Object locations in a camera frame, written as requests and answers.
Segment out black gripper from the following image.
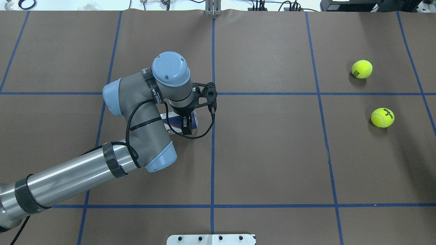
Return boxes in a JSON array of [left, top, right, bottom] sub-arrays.
[[169, 100, 195, 135]]

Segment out white blue tennis ball can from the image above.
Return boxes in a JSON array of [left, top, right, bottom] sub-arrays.
[[160, 110, 198, 135]]

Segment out yellow tennis ball Roland Garros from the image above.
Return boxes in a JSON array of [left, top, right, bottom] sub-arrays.
[[351, 60, 373, 79]]

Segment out yellow tennis ball Wilson 3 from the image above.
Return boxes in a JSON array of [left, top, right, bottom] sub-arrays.
[[370, 108, 395, 128]]

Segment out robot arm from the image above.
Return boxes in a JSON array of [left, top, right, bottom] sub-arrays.
[[1, 51, 194, 233]]

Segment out brown paper table cover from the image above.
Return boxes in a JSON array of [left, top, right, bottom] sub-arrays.
[[1, 9, 435, 245]]

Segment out aluminium frame post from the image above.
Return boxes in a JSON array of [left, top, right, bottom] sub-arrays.
[[204, 0, 222, 17]]

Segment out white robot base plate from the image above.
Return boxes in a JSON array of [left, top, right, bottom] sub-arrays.
[[166, 234, 256, 245]]

